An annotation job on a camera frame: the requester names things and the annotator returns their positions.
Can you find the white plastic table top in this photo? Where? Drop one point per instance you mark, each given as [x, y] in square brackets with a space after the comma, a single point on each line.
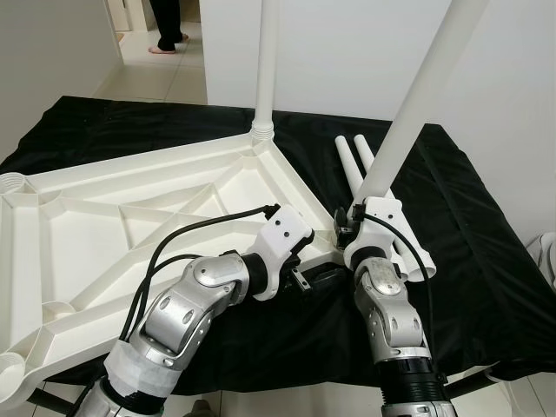
[87, 234]

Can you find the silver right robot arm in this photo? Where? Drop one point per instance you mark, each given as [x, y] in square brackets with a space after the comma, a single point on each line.
[391, 321]

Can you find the black tablecloth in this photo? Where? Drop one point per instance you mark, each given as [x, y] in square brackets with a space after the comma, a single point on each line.
[486, 287]

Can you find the grey robot foot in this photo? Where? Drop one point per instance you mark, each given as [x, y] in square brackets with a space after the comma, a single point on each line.
[205, 409]

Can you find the person in black trousers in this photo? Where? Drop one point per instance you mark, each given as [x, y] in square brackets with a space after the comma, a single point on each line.
[167, 22]

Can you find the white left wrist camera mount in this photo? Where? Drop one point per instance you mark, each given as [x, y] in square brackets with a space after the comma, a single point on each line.
[285, 230]

